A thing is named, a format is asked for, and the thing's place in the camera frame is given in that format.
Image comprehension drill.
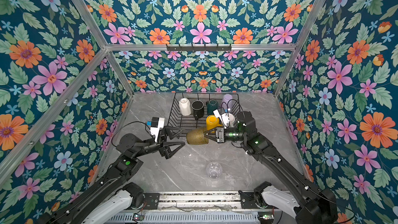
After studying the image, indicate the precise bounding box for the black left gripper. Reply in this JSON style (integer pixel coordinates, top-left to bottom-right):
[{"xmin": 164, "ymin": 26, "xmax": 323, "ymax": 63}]
[{"xmin": 133, "ymin": 125, "xmax": 184, "ymax": 161}]

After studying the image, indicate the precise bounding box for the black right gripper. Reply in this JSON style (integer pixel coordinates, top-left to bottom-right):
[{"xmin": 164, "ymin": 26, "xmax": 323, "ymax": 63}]
[{"xmin": 203, "ymin": 126, "xmax": 248, "ymax": 146}]

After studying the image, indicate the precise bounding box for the yellow mug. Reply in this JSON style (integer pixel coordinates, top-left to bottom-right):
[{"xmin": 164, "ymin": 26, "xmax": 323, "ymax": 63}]
[{"xmin": 206, "ymin": 115, "xmax": 222, "ymax": 130}]

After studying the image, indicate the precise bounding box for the white mug red inside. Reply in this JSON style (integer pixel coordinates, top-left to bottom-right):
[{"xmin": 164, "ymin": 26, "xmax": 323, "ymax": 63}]
[{"xmin": 228, "ymin": 113, "xmax": 235, "ymax": 127}]

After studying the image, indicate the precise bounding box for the olive glass cup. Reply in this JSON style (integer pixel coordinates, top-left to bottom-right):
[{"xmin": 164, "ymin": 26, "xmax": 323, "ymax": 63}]
[{"xmin": 186, "ymin": 127, "xmax": 209, "ymax": 145}]

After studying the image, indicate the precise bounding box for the lilac cup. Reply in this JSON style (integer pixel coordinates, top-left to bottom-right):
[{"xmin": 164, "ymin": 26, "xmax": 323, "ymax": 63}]
[{"xmin": 221, "ymin": 94, "xmax": 234, "ymax": 110}]

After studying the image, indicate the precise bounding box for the green mug cream inside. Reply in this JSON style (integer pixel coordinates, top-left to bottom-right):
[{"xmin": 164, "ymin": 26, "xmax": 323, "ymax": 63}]
[{"xmin": 206, "ymin": 99, "xmax": 219, "ymax": 115}]

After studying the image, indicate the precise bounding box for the clear glass cup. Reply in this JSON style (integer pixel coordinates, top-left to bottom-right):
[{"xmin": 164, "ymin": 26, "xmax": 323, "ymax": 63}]
[{"xmin": 206, "ymin": 162, "xmax": 222, "ymax": 179}]

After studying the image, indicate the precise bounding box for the black mug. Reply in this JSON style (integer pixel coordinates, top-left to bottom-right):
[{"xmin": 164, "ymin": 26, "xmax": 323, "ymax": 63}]
[{"xmin": 191, "ymin": 100, "xmax": 204, "ymax": 120}]

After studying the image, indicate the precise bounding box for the cream white mug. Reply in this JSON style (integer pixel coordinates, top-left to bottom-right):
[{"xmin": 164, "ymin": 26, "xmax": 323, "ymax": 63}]
[{"xmin": 179, "ymin": 97, "xmax": 192, "ymax": 116}]

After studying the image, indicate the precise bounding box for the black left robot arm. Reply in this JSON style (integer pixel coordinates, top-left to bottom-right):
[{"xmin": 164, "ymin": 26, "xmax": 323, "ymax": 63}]
[{"xmin": 37, "ymin": 125, "xmax": 185, "ymax": 224}]

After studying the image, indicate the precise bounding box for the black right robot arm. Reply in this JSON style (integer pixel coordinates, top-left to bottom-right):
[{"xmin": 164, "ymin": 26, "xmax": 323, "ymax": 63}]
[{"xmin": 207, "ymin": 111, "xmax": 338, "ymax": 224}]

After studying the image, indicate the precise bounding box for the black wire dish rack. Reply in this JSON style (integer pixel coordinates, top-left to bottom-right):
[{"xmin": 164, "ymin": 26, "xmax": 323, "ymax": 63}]
[{"xmin": 167, "ymin": 92, "xmax": 241, "ymax": 138}]

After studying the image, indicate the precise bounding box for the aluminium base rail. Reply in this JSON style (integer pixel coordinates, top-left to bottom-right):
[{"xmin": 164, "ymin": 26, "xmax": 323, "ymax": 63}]
[{"xmin": 102, "ymin": 191, "xmax": 280, "ymax": 224}]

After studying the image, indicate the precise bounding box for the black hook rail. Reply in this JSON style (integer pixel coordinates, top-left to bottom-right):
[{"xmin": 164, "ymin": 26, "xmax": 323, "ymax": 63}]
[{"xmin": 166, "ymin": 44, "xmax": 232, "ymax": 52}]

